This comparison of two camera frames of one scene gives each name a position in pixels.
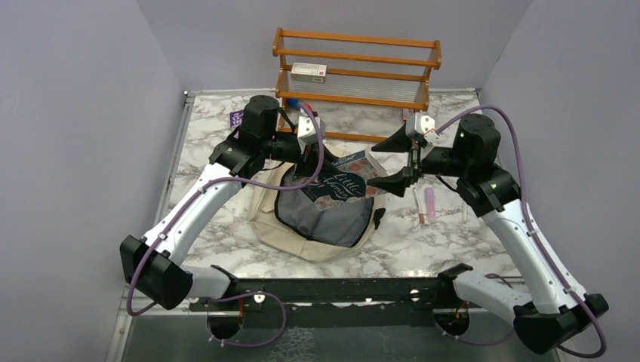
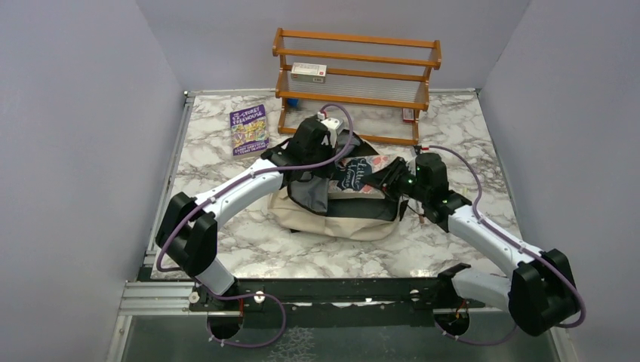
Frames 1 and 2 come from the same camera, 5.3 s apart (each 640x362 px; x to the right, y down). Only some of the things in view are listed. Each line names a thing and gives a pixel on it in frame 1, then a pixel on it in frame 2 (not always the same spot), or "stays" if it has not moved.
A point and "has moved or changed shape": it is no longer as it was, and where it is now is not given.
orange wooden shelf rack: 350,84 stays
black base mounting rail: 340,303 stays
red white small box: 407,113 stays
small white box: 309,72 stays
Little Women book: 345,181 has moved or changed shape
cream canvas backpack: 284,213 has moved or changed shape
